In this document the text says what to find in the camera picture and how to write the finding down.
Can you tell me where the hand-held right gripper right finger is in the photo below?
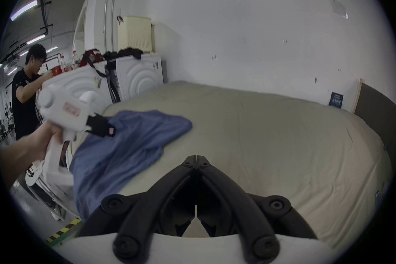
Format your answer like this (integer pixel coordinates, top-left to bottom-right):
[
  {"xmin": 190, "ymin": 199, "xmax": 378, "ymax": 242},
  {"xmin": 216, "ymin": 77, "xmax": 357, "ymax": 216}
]
[{"xmin": 196, "ymin": 155, "xmax": 318, "ymax": 260}]

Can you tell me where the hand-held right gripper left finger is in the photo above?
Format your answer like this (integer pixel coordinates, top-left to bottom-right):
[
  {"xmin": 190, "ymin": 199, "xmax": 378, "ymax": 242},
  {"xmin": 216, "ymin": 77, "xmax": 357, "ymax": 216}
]
[{"xmin": 74, "ymin": 155, "xmax": 197, "ymax": 259}]

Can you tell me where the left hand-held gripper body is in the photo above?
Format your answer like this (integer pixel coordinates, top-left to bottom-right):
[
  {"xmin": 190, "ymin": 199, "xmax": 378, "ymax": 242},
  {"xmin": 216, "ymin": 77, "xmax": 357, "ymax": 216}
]
[{"xmin": 38, "ymin": 84, "xmax": 109, "ymax": 186}]

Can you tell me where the dark blue shirt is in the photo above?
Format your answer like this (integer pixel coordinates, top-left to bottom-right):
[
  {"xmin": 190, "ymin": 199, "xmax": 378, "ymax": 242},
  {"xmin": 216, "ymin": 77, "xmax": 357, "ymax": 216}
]
[{"xmin": 69, "ymin": 110, "xmax": 193, "ymax": 220}]

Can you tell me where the person's left forearm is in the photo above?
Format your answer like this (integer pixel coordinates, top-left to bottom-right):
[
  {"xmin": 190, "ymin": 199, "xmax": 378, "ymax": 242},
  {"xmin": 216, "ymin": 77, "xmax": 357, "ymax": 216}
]
[{"xmin": 0, "ymin": 132, "xmax": 41, "ymax": 195}]

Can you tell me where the person's left hand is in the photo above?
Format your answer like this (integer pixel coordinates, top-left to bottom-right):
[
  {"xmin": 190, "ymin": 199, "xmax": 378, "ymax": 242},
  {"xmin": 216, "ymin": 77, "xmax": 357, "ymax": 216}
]
[{"xmin": 32, "ymin": 122, "xmax": 65, "ymax": 159}]

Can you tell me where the white washing machine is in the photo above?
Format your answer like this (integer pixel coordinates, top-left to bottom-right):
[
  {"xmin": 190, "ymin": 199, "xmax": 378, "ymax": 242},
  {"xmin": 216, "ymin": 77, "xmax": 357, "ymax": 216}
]
[
  {"xmin": 115, "ymin": 53, "xmax": 164, "ymax": 102},
  {"xmin": 39, "ymin": 61, "xmax": 116, "ymax": 108}
]

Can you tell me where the bed with beige sheet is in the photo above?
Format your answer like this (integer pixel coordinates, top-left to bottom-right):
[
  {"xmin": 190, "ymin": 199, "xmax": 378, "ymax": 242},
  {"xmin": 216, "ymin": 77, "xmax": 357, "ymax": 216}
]
[{"xmin": 66, "ymin": 81, "xmax": 393, "ymax": 249}]

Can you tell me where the black bundled clothing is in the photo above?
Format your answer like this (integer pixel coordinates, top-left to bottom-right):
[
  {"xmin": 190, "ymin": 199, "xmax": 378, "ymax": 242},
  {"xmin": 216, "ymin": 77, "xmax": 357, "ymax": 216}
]
[{"xmin": 103, "ymin": 47, "xmax": 143, "ymax": 61}]

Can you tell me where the cream ribbed appliance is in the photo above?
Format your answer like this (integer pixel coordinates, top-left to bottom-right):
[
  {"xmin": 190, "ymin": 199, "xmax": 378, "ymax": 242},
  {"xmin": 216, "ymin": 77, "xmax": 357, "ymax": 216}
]
[{"xmin": 117, "ymin": 15, "xmax": 153, "ymax": 53}]

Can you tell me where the dark padded headboard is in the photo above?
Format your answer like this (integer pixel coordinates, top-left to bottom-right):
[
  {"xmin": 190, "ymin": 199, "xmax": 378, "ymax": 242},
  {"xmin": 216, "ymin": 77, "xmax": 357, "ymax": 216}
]
[{"xmin": 351, "ymin": 79, "xmax": 396, "ymax": 147}]

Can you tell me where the red bag with black strap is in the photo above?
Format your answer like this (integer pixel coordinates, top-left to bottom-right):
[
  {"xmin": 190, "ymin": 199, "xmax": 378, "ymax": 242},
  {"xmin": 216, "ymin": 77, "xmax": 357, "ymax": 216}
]
[{"xmin": 78, "ymin": 49, "xmax": 109, "ymax": 78}]

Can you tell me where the small dark blue wall sign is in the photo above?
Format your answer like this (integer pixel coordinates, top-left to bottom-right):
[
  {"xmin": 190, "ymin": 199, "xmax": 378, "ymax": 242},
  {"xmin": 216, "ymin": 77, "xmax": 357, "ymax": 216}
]
[{"xmin": 329, "ymin": 91, "xmax": 344, "ymax": 109}]

